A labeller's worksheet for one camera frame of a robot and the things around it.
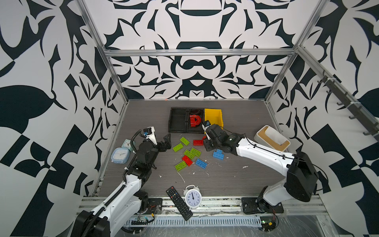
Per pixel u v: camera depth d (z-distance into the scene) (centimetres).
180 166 87
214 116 106
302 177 42
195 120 105
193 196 75
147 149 61
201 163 87
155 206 74
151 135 70
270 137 94
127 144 94
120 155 89
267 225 71
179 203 73
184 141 97
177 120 104
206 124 74
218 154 90
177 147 94
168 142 73
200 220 71
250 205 74
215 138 63
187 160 89
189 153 92
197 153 92
